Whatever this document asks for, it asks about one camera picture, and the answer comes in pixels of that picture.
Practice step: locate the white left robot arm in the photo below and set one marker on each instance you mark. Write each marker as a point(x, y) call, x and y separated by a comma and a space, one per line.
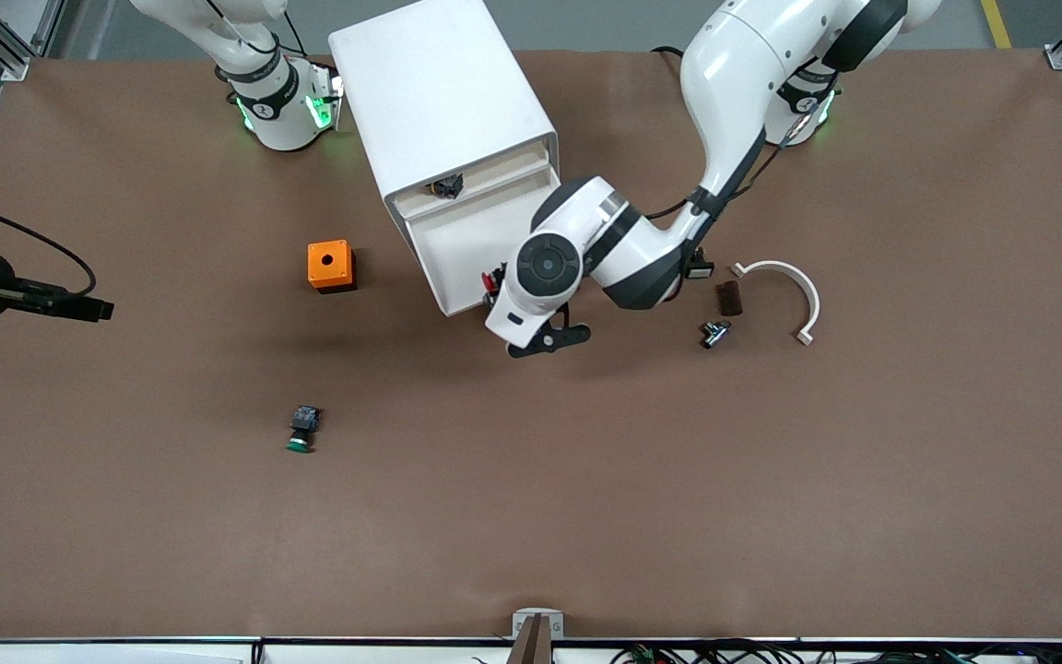
point(734, 74)

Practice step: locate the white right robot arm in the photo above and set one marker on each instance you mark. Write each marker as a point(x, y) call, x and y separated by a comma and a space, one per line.
point(282, 120)

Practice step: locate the green mushroom push button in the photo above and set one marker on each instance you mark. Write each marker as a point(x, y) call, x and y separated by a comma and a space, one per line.
point(303, 429)

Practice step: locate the small black component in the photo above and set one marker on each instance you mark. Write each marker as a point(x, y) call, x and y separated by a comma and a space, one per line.
point(446, 187)

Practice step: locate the orange box with hole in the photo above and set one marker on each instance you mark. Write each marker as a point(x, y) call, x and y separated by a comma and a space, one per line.
point(319, 273)

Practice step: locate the small silver metal connector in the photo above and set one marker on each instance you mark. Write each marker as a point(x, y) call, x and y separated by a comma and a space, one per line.
point(716, 334)

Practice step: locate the brown terminal block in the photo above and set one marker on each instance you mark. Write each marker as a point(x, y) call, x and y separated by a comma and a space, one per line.
point(731, 299)

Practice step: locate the metal base connector plate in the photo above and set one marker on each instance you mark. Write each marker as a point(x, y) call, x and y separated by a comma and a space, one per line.
point(326, 97)

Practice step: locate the black switch white square cap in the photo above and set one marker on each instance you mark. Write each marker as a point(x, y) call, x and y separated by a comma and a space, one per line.
point(702, 269)

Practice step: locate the white curved plastic bracket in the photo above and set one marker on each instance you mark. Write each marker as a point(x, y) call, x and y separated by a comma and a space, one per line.
point(810, 300)

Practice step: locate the grey metal mount bracket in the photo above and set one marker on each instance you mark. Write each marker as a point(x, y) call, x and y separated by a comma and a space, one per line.
point(522, 622)

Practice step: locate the brown tapered post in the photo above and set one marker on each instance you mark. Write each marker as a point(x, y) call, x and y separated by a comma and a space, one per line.
point(533, 646)

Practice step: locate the white table edge rail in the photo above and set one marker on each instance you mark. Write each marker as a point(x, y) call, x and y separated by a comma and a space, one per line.
point(125, 653)

